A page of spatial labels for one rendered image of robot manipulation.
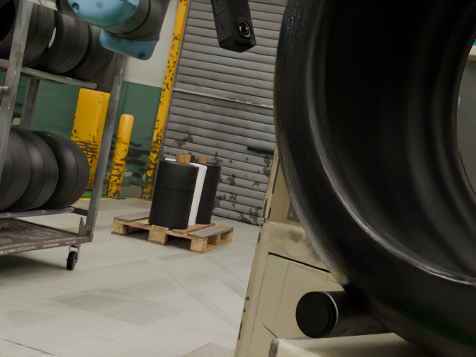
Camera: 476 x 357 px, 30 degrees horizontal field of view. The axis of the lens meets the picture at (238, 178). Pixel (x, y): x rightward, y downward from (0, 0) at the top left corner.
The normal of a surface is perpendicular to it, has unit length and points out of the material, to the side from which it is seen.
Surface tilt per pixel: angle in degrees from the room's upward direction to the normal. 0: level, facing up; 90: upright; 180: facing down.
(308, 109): 94
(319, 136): 59
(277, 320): 90
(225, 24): 92
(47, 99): 90
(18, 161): 71
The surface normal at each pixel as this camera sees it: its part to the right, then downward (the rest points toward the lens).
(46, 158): 0.90, -0.35
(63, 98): -0.33, -0.01
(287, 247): -0.66, -0.09
